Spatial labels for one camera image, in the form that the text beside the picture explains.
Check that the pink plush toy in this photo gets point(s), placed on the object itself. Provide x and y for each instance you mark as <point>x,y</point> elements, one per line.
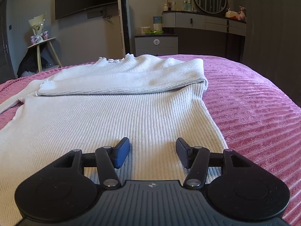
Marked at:
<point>242,14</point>

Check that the green tray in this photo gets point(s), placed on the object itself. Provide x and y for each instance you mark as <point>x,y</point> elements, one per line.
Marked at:
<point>154,32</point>

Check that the wrapped flower bouquet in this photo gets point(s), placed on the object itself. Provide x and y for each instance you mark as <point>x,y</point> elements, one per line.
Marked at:
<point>37,24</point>

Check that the black bag under table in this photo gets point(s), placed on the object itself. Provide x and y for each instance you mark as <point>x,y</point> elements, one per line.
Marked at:
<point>29,62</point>

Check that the round wooden side table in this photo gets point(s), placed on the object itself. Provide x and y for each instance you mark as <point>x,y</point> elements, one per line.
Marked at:
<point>43,48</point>

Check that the white round container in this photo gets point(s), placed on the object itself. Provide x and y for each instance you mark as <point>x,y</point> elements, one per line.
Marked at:
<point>145,30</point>

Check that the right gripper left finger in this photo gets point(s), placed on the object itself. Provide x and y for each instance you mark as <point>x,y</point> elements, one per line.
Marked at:
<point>108,159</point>

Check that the grey vanity desk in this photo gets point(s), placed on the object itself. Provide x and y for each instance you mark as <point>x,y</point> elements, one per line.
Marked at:
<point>206,35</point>

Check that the pink ribbed bed blanket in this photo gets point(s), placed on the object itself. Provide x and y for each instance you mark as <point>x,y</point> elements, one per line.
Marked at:
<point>255,118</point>

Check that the blue white box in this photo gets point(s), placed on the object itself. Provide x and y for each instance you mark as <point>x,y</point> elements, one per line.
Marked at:
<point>157,23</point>

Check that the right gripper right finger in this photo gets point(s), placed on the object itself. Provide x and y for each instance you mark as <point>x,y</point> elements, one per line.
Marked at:
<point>196,160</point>

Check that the white ribbed knit sweater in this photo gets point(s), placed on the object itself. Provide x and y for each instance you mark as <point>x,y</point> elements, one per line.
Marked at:
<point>150,100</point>

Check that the grey drawer cabinet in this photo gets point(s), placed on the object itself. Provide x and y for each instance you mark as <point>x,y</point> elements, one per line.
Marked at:
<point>157,45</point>

